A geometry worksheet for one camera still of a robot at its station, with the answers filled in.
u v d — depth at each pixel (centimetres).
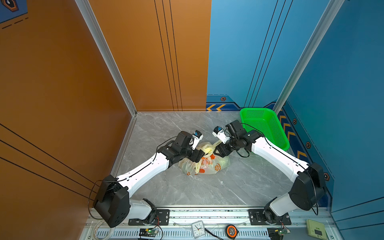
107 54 86
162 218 74
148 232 71
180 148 61
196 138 71
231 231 67
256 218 72
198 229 69
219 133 73
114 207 41
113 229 70
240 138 62
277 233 70
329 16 72
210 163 82
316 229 68
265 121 112
